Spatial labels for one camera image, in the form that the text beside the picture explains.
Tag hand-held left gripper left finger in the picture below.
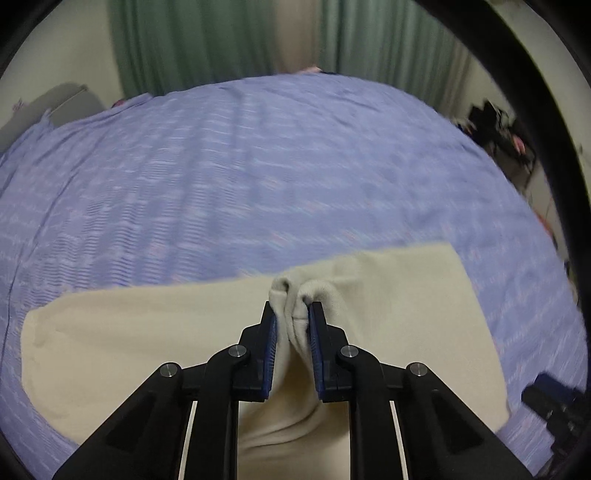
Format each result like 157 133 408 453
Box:
52 300 279 480

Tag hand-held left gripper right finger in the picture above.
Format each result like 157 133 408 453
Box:
308 301 536 480

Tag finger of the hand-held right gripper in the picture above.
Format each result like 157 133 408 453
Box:
522 373 583 457

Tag cream pants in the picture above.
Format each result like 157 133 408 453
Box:
21 242 511 480

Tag purple striped blanket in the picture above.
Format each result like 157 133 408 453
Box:
0 73 589 480

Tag black storage rack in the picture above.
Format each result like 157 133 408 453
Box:
465 99 539 182

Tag grey upholstered headboard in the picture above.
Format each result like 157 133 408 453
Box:
0 83 108 153

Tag pale sheer curtain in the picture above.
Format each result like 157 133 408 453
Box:
274 0 325 73

